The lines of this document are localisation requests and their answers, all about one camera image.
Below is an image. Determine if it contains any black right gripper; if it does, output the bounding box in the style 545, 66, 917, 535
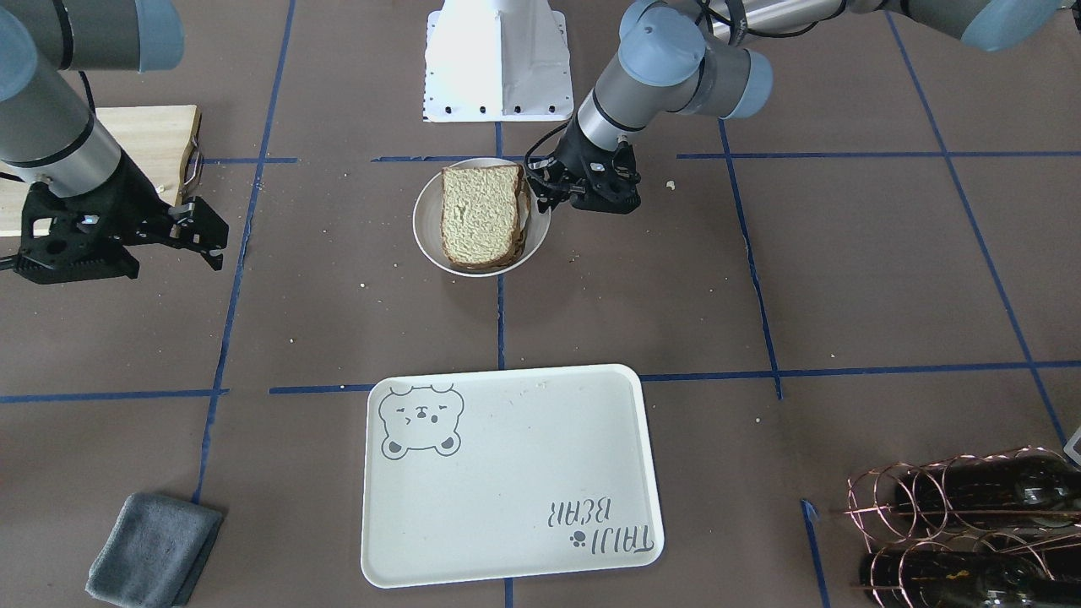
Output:
12, 153, 229, 285

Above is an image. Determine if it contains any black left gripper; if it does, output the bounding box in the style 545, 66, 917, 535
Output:
525, 118, 641, 214

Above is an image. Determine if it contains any white round plate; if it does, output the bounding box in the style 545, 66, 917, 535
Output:
413, 158, 552, 277

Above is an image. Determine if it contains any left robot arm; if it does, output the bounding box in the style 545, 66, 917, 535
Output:
524, 1, 1064, 214

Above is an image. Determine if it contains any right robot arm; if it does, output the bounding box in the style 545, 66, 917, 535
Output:
1, 1, 229, 285

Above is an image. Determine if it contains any white bear tray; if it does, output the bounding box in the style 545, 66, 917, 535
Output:
360, 364, 665, 589

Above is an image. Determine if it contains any wooden cutting board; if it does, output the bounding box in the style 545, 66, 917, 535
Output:
0, 105, 204, 239

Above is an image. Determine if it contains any grey folded cloth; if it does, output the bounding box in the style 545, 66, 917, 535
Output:
85, 492, 225, 607

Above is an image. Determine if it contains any green wine bottle back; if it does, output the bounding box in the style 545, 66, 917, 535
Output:
858, 550, 1080, 607

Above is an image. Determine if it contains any green wine bottle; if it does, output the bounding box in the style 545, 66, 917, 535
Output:
894, 454, 1080, 531
858, 550, 1080, 607

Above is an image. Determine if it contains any green wine bottle front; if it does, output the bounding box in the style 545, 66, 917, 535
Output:
894, 454, 1080, 531

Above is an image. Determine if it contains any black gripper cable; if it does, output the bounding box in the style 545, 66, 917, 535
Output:
524, 122, 575, 170

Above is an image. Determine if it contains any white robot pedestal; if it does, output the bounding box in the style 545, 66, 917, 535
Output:
422, 1, 574, 123

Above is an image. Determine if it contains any copper wire bottle rack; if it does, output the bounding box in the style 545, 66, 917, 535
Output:
843, 446, 1080, 607

